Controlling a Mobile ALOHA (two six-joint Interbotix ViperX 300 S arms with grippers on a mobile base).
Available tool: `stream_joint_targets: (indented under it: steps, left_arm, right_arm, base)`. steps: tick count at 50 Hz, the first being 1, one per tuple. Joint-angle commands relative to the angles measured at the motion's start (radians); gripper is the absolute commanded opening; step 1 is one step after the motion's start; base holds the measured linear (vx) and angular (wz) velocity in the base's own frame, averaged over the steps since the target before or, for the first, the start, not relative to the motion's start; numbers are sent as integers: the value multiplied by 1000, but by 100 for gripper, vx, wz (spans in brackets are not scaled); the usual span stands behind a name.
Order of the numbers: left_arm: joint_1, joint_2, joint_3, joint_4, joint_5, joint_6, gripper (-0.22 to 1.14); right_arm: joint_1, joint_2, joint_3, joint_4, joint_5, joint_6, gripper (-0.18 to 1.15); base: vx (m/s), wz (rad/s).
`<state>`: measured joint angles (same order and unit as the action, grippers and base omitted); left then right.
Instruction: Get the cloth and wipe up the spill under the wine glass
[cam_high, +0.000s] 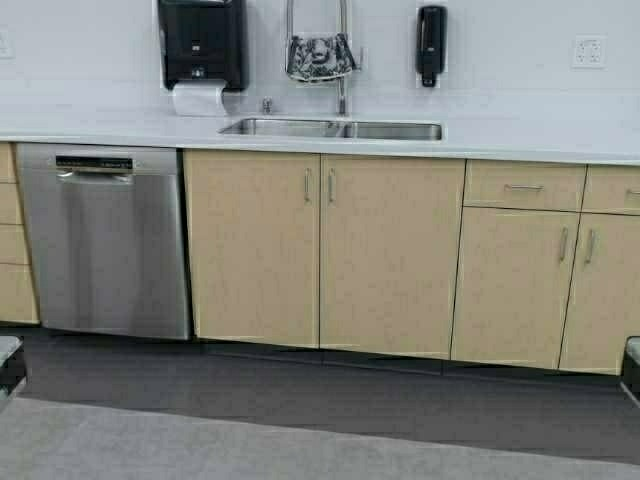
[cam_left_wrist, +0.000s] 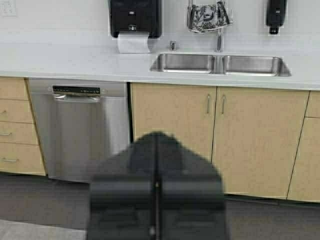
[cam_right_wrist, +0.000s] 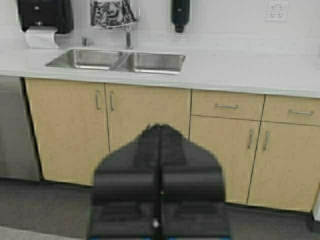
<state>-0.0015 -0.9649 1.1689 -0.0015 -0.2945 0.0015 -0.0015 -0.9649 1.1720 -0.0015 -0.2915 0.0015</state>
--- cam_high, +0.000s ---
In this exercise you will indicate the white wall power outlet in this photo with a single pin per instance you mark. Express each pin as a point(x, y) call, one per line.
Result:
point(589, 52)

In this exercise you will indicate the robot base right corner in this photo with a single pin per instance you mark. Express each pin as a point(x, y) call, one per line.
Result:
point(630, 368)

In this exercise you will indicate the black paper towel dispenser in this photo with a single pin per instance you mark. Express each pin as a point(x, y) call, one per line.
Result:
point(204, 41)

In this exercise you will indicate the stainless steel double sink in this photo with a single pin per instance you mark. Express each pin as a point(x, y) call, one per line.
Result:
point(310, 128)

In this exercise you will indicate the white paper towel sheet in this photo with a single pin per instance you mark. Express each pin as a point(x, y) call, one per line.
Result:
point(199, 99)

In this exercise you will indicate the small chrome air gap cap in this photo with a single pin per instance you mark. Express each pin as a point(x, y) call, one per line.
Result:
point(267, 105)

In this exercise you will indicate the black wall soap dispenser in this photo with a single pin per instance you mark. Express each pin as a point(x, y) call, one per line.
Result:
point(431, 43)

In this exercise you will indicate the chrome spring kitchen faucet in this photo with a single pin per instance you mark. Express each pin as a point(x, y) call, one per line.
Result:
point(343, 23)

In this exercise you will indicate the black white patterned cloth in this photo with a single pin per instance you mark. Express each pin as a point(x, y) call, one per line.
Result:
point(319, 59)

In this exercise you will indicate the stainless steel dishwasher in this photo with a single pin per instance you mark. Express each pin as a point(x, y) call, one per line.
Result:
point(108, 243)

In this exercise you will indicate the light wood left drawers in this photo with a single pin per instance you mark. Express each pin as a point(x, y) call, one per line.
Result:
point(18, 295)

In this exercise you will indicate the robot base left corner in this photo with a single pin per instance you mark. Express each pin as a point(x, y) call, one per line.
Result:
point(13, 366)

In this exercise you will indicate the light wood sink cabinet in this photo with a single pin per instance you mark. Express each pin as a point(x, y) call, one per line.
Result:
point(338, 252)

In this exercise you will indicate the light wood right cabinet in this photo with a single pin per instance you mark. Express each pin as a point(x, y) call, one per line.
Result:
point(548, 266)

